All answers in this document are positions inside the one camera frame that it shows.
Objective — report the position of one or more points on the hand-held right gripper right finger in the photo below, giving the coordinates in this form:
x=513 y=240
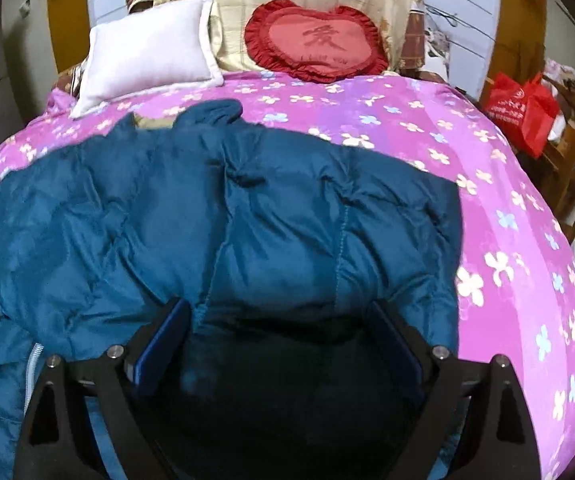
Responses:
x=397 y=345

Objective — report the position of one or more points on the red shopping bag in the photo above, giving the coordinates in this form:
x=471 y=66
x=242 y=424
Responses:
x=522 y=110

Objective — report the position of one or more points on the white pillow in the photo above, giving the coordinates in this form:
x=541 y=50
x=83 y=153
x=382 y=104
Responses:
x=150 y=57

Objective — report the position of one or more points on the red heart-shaped cushion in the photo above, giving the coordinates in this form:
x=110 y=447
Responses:
x=317 y=42

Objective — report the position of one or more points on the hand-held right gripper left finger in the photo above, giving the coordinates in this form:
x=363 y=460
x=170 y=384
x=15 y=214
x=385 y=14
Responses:
x=160 y=347

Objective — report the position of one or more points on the dark blue puffer jacket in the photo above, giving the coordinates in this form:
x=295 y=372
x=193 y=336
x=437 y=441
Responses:
x=217 y=230

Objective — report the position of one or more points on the pink floral bed cover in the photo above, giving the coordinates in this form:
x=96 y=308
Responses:
x=492 y=200

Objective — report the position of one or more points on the cream floral quilt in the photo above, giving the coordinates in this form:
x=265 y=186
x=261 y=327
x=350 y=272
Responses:
x=287 y=5

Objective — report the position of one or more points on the wooden shelf rack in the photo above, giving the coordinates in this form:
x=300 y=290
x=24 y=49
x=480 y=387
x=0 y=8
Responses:
x=567 y=145

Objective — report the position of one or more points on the yellow wooden door frame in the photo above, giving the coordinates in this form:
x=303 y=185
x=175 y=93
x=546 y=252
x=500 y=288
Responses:
x=515 y=25

